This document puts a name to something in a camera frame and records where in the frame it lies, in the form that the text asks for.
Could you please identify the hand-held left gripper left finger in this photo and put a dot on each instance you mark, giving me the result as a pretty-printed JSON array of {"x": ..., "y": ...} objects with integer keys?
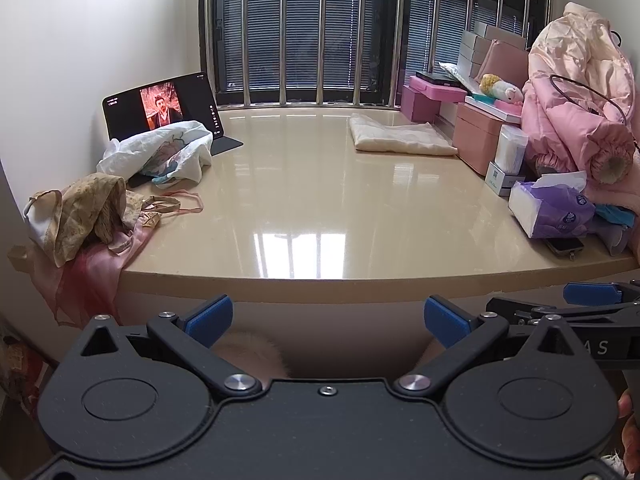
[{"x": 210, "y": 312}]

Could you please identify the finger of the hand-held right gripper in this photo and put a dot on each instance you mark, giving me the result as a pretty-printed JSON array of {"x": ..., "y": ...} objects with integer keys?
[
  {"x": 515, "y": 307},
  {"x": 597, "y": 292}
]

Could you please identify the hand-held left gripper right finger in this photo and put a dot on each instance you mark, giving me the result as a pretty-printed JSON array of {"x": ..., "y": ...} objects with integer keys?
[{"x": 442, "y": 317}]

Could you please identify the white garment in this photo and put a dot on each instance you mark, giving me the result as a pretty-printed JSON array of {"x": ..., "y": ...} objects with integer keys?
[{"x": 135, "y": 152}]

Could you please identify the person's right hand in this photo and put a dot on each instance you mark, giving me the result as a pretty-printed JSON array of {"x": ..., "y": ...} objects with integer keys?
[{"x": 629, "y": 425}]

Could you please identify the dark smartphone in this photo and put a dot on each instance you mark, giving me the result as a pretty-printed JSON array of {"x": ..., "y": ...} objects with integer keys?
[{"x": 565, "y": 246}]

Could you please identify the person's fuzzy cream clothing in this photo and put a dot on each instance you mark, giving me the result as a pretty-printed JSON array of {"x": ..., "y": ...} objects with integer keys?
[{"x": 250, "y": 355}]

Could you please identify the teal cloth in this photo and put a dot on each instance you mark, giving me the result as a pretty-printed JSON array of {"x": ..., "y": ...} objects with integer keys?
[{"x": 612, "y": 213}]

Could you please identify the purple tissue pack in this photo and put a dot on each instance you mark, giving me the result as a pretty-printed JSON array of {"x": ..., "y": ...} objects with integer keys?
[{"x": 555, "y": 210}]

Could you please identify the pink sheer garment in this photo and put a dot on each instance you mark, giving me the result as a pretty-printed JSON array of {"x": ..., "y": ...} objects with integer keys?
[{"x": 90, "y": 275}]

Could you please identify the small white box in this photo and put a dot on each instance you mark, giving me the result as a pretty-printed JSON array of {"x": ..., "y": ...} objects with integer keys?
[{"x": 500, "y": 180}]

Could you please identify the white cotton pad pack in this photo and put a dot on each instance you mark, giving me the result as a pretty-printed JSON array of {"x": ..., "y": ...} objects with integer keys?
[{"x": 511, "y": 150}]

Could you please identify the beige patterned garment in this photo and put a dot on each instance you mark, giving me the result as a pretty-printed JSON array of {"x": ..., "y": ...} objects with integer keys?
[{"x": 80, "y": 210}]

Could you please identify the large light pink box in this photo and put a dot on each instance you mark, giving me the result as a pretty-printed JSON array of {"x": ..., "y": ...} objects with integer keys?
[{"x": 475, "y": 135}]

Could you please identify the folded cream cloth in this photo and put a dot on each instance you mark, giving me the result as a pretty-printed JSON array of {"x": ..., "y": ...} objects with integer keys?
[{"x": 395, "y": 137}]

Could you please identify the red patterned cloth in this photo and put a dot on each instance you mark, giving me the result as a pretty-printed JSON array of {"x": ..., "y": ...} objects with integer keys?
[{"x": 20, "y": 365}]

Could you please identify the white flat box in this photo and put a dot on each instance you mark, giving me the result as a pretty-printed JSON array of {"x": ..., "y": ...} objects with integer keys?
[{"x": 492, "y": 108}]

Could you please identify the magenta box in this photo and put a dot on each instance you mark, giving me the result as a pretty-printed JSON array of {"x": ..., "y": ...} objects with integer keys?
[{"x": 417, "y": 105}]

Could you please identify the black tablet with keyboard case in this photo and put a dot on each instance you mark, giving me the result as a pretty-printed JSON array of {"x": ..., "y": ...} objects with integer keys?
[{"x": 135, "y": 110}]

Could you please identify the yellow and white plush toy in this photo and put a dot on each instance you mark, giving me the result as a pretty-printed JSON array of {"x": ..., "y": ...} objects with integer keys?
[{"x": 495, "y": 84}]

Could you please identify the flat pink box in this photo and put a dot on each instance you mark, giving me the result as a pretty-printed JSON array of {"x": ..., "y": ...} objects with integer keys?
[{"x": 435, "y": 91}]

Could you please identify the pink puffer jacket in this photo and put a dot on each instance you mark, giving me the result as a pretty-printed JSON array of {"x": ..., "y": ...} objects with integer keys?
[{"x": 575, "y": 60}]

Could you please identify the black flat device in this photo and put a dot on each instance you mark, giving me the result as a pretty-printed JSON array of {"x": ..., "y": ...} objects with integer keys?
[{"x": 435, "y": 78}]

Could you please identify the silver foil bag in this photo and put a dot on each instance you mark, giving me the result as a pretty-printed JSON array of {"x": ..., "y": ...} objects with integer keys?
[{"x": 457, "y": 72}]

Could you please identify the white cardboard box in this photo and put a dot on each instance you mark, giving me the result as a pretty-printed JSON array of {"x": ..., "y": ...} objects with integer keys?
[
  {"x": 470, "y": 51},
  {"x": 469, "y": 64},
  {"x": 472, "y": 38}
]

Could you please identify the grey cardboard box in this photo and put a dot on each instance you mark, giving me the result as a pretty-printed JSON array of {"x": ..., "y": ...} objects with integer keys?
[{"x": 502, "y": 32}]

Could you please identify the metal window guard bars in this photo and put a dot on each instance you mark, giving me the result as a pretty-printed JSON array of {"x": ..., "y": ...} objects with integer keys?
[{"x": 282, "y": 35}]

